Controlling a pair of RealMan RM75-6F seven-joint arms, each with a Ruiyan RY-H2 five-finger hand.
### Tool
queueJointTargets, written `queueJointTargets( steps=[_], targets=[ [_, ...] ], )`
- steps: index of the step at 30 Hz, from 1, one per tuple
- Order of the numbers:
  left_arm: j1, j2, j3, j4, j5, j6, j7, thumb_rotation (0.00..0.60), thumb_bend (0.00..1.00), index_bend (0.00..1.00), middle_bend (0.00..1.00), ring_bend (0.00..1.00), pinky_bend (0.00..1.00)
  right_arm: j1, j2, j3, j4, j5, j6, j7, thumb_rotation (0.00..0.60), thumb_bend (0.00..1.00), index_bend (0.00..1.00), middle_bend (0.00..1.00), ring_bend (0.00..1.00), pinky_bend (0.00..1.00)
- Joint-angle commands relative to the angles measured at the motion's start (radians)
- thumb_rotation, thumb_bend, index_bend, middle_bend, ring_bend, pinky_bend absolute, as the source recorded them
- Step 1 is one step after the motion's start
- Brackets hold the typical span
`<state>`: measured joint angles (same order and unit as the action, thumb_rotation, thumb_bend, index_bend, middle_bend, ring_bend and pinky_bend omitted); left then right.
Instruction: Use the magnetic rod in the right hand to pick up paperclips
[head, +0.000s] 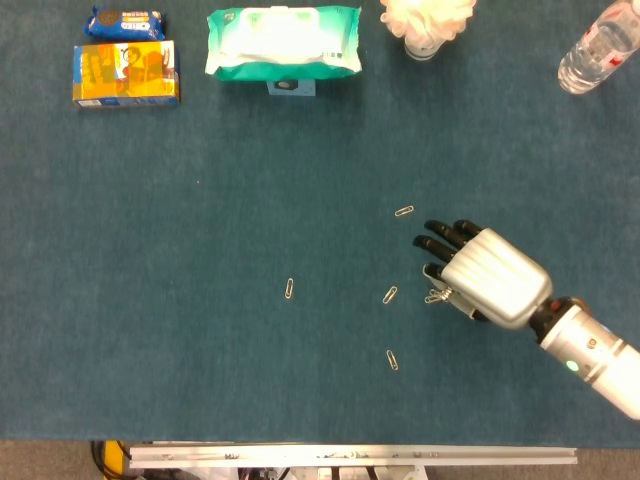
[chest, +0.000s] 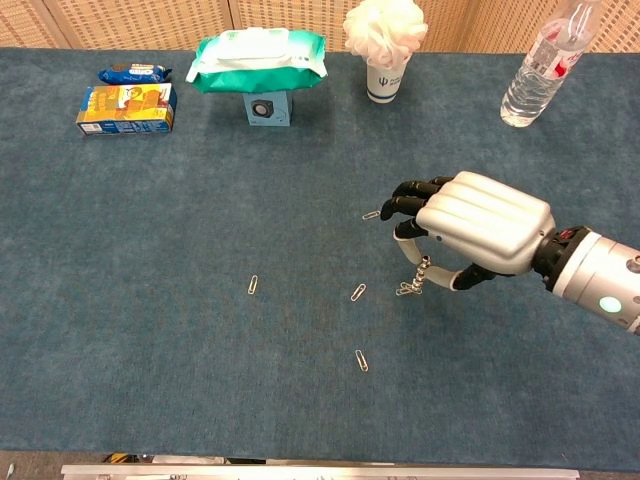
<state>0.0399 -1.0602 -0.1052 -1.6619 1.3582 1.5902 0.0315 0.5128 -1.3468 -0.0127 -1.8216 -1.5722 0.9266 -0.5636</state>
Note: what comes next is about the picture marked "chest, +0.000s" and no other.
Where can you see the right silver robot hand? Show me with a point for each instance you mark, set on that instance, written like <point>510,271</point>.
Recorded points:
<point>490,220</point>

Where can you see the clear plastic water bottle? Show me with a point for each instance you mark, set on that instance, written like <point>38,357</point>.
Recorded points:
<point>537,80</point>

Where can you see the white paper cup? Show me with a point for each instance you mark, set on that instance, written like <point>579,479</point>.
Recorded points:
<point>386,82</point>

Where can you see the white mesh bath pouf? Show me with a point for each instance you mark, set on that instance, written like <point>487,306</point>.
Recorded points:
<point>385,30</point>

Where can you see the light blue speaker box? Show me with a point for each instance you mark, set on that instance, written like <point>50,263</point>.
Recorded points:
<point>267,110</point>

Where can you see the green wet wipes pack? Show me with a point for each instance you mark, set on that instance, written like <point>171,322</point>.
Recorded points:
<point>255,57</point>

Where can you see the blue felt table cover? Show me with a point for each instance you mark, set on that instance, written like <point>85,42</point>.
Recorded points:
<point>150,250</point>

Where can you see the yellow and blue carton box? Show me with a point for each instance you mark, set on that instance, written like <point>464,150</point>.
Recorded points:
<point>125,107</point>

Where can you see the blue cookie packet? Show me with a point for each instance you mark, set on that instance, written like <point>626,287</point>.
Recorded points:
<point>132,74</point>

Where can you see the woven wicker partition screen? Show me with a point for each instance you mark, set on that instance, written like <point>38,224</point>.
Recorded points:
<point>150,22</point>

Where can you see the aluminium profile rail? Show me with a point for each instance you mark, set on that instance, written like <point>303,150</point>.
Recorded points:
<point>300,472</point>

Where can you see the yellow frame part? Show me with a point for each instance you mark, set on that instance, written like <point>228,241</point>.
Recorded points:
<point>117,458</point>

